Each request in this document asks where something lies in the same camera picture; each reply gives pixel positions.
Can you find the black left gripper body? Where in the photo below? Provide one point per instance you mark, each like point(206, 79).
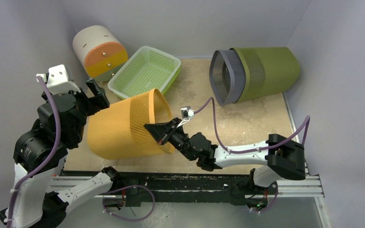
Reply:
point(86, 105)

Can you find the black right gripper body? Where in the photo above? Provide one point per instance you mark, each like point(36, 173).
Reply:
point(170, 132)

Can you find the yellow slatted waste basket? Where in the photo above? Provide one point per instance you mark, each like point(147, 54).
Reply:
point(118, 132)

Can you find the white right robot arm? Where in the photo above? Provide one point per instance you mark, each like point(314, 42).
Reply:
point(278, 157)

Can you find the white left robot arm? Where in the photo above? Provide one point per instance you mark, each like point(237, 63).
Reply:
point(38, 155)

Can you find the white drawer cabinet coloured fronts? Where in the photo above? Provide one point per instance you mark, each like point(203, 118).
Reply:
point(99, 52)

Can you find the light green mesh tray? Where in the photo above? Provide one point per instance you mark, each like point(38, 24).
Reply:
point(148, 68)

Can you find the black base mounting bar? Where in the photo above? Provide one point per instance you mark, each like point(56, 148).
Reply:
point(249, 194)

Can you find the grey slatted waste basket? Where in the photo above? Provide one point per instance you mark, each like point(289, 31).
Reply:
point(227, 76)

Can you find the olive green waste basket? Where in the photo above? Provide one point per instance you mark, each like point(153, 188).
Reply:
point(268, 70)

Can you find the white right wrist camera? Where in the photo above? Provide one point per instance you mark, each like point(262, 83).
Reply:
point(187, 113)

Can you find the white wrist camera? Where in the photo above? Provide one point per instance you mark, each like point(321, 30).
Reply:
point(58, 80)
point(187, 113)

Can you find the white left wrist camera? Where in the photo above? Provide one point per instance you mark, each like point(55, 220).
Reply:
point(58, 80)

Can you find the aluminium frame rail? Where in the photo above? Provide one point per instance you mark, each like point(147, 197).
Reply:
point(310, 187)

